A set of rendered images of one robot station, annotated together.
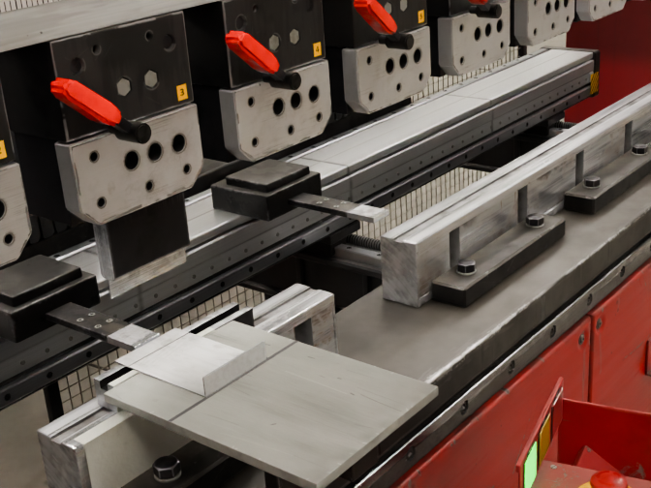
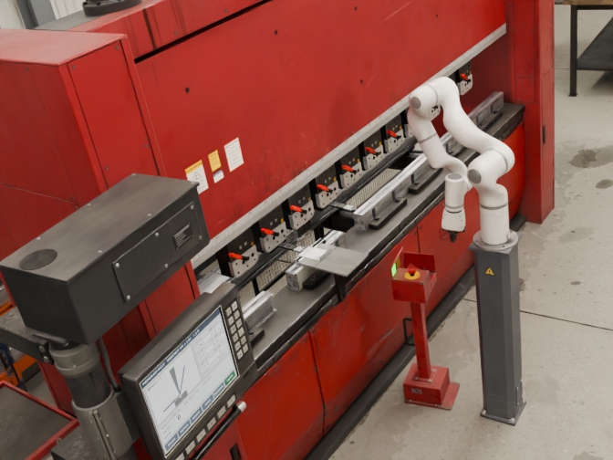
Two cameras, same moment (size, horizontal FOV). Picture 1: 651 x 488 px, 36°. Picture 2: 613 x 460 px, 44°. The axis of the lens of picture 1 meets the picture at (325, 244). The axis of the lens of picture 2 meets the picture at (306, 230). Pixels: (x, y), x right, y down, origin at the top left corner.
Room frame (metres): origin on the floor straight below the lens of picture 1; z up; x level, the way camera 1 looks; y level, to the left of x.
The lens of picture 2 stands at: (-2.07, 0.08, 2.79)
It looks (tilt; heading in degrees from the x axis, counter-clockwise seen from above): 29 degrees down; 2
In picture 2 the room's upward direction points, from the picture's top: 11 degrees counter-clockwise
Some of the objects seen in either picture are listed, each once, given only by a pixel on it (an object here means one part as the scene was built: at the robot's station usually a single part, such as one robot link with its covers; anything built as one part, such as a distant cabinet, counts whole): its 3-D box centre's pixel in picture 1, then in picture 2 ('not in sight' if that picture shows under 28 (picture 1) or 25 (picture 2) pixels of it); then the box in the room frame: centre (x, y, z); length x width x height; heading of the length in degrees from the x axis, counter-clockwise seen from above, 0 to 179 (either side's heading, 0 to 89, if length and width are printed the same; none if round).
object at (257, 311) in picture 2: not in sight; (233, 333); (0.50, 0.53, 0.92); 0.50 x 0.06 x 0.10; 140
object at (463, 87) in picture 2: not in sight; (459, 78); (2.12, -0.84, 1.26); 0.15 x 0.09 x 0.17; 140
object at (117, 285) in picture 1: (143, 235); (302, 227); (0.92, 0.18, 1.13); 0.10 x 0.02 x 0.10; 140
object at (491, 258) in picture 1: (502, 257); (388, 213); (1.35, -0.26, 0.89); 0.30 x 0.05 x 0.03; 140
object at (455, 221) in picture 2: not in sight; (453, 216); (0.91, -0.51, 1.05); 0.10 x 0.07 x 0.11; 63
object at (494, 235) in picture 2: not in sight; (494, 221); (0.75, -0.65, 1.09); 0.19 x 0.19 x 0.18
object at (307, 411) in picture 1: (268, 394); (333, 259); (0.82, 0.06, 1.00); 0.26 x 0.18 x 0.01; 50
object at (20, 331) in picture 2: not in sight; (77, 303); (-0.25, 0.81, 1.67); 0.40 x 0.24 x 0.07; 140
